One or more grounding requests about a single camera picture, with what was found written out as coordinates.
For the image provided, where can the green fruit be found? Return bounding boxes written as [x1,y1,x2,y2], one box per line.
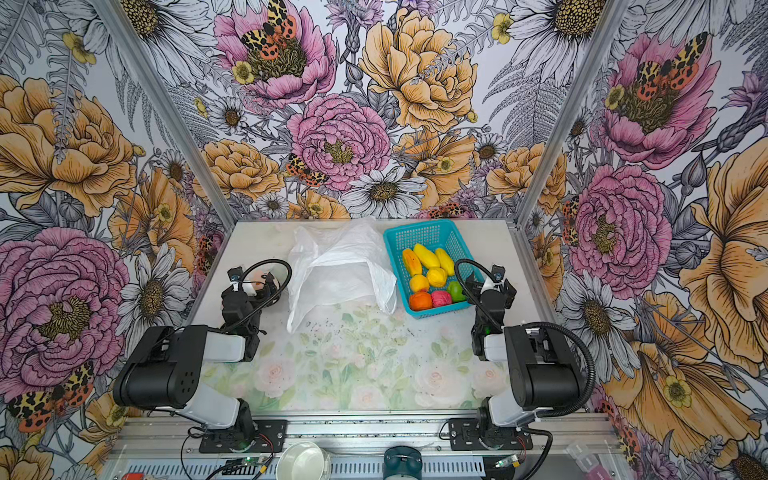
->
[446,280,467,304]

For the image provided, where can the pink red fruit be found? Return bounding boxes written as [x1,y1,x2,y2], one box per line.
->
[431,290,453,308]

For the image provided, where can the yellow star fruit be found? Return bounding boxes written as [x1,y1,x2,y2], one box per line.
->
[409,274,431,293]

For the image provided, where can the orange yellow mango fruit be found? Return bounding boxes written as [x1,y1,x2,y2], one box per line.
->
[402,248,423,277]

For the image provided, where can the white plastic bag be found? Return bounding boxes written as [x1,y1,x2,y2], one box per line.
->
[286,218,397,333]

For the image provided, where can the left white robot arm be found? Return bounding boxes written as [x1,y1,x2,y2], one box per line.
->
[112,259,292,450]

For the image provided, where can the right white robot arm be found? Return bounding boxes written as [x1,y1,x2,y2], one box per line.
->
[458,259,597,449]

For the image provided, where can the cartoon boy doll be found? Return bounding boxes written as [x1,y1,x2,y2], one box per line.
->
[243,270,281,301]

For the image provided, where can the teal plastic basket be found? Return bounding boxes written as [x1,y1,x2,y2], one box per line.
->
[383,219,473,319]

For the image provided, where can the white round cup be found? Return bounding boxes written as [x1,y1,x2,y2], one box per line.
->
[275,441,331,480]

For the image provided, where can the dark green round container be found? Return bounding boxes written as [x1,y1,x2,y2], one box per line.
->
[383,446,424,480]

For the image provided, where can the pink plastic object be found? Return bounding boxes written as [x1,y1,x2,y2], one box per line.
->
[566,442,612,480]

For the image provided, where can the right black corrugated cable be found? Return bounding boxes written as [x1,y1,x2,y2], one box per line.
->
[453,257,598,480]

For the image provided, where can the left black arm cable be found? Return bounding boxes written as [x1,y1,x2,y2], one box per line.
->
[179,257,294,480]

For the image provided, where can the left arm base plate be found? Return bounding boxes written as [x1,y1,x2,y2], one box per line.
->
[199,420,288,454]

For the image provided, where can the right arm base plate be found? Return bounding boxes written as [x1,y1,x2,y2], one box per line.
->
[447,418,533,451]

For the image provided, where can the aluminium front rail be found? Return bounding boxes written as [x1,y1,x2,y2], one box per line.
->
[110,410,619,459]

